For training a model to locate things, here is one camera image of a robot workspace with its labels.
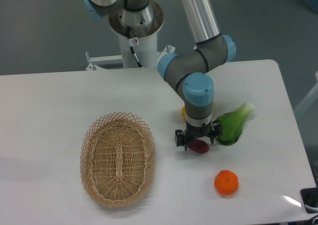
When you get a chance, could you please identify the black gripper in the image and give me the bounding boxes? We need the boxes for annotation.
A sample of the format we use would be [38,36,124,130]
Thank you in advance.
[174,120,223,151]

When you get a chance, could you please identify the purple sweet potato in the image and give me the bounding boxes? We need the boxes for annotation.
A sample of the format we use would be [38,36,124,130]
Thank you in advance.
[187,139,210,154]

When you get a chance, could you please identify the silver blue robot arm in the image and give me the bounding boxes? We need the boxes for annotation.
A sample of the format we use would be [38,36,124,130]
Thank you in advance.
[83,0,236,153]

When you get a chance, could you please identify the yellow mango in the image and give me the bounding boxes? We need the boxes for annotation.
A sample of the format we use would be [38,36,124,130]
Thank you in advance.
[181,101,216,120]

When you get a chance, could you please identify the green bok choy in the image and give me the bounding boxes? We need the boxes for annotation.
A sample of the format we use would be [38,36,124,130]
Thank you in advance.
[216,102,255,146]

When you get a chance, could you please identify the orange tangerine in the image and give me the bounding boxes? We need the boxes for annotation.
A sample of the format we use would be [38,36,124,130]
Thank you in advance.
[214,170,239,196]

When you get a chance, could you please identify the woven wicker basket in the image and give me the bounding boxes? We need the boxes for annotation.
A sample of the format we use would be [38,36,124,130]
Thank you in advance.
[80,112,156,208]

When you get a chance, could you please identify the black device at table edge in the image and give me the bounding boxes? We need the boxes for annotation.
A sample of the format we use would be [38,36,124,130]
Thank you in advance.
[300,187,318,214]

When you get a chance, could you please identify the black cable on pedestal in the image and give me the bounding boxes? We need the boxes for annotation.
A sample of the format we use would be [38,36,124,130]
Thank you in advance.
[126,25,144,68]

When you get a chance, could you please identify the white metal base frame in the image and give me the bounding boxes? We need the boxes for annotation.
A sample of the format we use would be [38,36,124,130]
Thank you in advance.
[85,37,178,71]

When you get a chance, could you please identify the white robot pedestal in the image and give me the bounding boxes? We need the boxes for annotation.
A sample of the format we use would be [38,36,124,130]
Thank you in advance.
[109,0,164,68]

